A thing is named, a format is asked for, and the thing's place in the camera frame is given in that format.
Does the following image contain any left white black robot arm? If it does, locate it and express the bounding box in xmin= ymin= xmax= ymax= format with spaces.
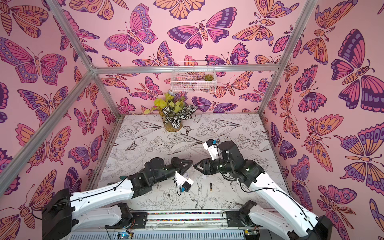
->
xmin=42 ymin=157 xmax=193 ymax=240

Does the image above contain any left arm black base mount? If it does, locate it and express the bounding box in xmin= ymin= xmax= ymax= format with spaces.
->
xmin=105 ymin=212 xmax=148 ymax=230

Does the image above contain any small succulent in basket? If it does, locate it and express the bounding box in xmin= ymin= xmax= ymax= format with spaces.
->
xmin=204 ymin=74 xmax=215 ymax=82

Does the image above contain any potted plant yellow glass vase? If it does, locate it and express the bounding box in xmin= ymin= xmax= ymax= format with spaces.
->
xmin=143 ymin=92 xmax=197 ymax=132

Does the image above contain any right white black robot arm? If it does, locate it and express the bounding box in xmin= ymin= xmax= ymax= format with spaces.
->
xmin=194 ymin=139 xmax=333 ymax=240

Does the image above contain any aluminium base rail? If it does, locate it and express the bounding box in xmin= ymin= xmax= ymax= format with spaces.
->
xmin=58 ymin=208 xmax=316 ymax=240

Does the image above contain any white wire basket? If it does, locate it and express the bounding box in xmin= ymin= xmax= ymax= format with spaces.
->
xmin=170 ymin=60 xmax=217 ymax=94

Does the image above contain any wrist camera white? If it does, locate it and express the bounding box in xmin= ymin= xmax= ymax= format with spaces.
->
xmin=203 ymin=139 xmax=220 ymax=161
xmin=174 ymin=172 xmax=194 ymax=193

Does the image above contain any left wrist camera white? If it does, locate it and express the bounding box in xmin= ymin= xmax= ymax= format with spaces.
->
xmin=174 ymin=172 xmax=194 ymax=193

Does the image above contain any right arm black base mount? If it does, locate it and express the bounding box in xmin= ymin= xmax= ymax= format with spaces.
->
xmin=223 ymin=211 xmax=266 ymax=228

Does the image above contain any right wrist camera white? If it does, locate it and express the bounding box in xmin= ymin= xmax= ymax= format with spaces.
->
xmin=203 ymin=139 xmax=220 ymax=161

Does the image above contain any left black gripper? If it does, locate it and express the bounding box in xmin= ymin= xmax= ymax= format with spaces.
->
xmin=150 ymin=158 xmax=193 ymax=187

